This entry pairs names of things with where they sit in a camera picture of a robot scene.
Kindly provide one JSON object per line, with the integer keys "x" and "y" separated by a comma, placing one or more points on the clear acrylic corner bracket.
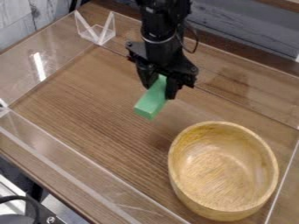
{"x": 99, "y": 34}

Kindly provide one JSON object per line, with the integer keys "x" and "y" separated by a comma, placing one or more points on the brown wooden bowl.
{"x": 223, "y": 170}

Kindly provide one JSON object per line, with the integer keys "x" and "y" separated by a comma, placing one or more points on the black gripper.
{"x": 163, "y": 58}

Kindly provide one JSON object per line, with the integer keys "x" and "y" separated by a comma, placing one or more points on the green rectangular block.
{"x": 151, "y": 102}

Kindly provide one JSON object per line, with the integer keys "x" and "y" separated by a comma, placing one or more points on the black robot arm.
{"x": 163, "y": 20}

